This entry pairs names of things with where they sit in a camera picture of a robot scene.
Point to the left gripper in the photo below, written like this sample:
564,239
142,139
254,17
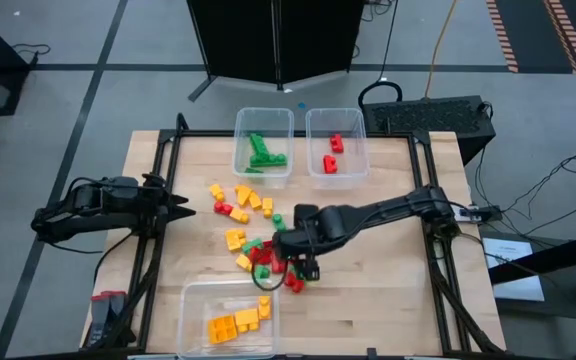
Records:
155,200

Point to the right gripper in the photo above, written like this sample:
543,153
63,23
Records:
295,245

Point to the green toy building block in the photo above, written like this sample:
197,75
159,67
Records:
254,170
278,221
297,274
261,272
269,160
251,245

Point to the red toy building block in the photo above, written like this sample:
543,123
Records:
278,266
329,164
337,143
223,208
295,285
263,256

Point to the yellow toy building block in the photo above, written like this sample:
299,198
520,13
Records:
234,240
243,262
246,318
255,201
264,307
243,195
267,206
238,215
216,191

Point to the large square yellow block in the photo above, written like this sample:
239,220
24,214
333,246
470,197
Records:
222,329

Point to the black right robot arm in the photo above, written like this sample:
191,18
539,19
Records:
393,207

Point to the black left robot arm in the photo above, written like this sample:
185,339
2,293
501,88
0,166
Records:
93,200

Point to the clear plastic bin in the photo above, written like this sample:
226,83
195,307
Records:
203,305
353,150
273,130

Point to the black tool red cap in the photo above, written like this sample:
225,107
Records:
100,320

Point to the black folding screen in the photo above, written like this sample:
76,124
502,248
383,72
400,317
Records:
238,40

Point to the black perforated computer case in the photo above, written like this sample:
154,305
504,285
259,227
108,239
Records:
428,117

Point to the white printed sheet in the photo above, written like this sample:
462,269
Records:
518,285

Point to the black metal stand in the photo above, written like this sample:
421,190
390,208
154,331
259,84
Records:
543,260

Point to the black mat orange stripes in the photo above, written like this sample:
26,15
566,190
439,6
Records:
528,30

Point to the black aluminium table frame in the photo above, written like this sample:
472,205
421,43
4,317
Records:
208,133

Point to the black table camera mount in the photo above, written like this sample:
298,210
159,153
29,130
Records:
372,354

